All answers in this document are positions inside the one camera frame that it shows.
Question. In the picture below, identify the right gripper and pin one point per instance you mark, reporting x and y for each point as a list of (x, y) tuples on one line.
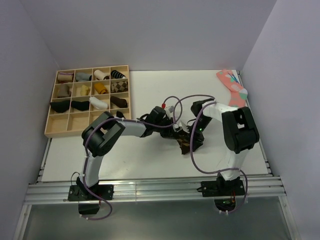
[(196, 143)]

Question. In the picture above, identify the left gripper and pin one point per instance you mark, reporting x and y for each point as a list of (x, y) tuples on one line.
[(170, 133)]

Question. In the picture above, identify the brown argyle sock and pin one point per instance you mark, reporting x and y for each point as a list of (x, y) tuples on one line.
[(184, 142)]

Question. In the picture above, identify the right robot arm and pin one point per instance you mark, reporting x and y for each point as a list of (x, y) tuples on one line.
[(240, 134)]

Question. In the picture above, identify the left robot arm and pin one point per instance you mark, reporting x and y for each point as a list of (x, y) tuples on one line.
[(102, 134)]

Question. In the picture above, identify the black rolled sock bottom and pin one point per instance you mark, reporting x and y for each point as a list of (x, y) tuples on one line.
[(120, 115)]

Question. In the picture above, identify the dark brown rolled sock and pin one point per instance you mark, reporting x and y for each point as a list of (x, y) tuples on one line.
[(119, 102)]

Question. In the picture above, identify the pink patterned sock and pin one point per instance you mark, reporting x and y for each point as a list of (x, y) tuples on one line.
[(238, 94)]

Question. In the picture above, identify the brown checkered rolled sock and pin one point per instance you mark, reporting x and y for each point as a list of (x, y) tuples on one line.
[(119, 87)]

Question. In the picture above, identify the white rolled sock lower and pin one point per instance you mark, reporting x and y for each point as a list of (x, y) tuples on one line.
[(98, 104)]

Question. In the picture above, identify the white rolled sock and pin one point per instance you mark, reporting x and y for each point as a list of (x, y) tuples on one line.
[(100, 75), (98, 104)]

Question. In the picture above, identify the black white striped sock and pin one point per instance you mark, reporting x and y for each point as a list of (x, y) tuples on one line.
[(115, 74)]

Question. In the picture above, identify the mustard rolled sock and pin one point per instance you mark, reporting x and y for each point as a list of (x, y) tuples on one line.
[(100, 88)]

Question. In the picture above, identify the white rolled sock top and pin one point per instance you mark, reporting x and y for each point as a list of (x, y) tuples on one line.
[(100, 75)]

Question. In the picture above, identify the pale yellow rolled sock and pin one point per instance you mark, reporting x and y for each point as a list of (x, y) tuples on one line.
[(84, 90)]

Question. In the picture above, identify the wooden compartment tray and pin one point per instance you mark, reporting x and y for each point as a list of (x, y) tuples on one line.
[(80, 95)]

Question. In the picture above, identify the grey rolled sock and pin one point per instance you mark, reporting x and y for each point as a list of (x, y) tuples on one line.
[(83, 77)]

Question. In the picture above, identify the black sock far left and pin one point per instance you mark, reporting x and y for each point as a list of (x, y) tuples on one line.
[(60, 106)]

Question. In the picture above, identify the taupe rolled sock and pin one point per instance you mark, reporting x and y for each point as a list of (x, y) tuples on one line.
[(63, 91)]

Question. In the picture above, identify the beige purple-trim rolled sock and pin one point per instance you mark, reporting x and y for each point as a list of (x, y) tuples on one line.
[(65, 77)]

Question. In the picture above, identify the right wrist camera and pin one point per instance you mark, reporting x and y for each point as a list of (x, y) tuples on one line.
[(180, 126)]

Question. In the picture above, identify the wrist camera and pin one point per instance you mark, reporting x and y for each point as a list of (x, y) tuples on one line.
[(180, 126), (169, 110)]

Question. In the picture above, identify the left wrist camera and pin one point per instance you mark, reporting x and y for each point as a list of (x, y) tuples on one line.
[(169, 110)]

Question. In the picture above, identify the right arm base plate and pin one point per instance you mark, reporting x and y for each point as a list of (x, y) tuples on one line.
[(228, 190)]

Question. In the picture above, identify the aluminium rail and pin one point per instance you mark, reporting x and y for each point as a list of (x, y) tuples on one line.
[(152, 190)]

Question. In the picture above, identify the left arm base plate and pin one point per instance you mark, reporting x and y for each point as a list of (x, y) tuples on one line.
[(88, 203)]

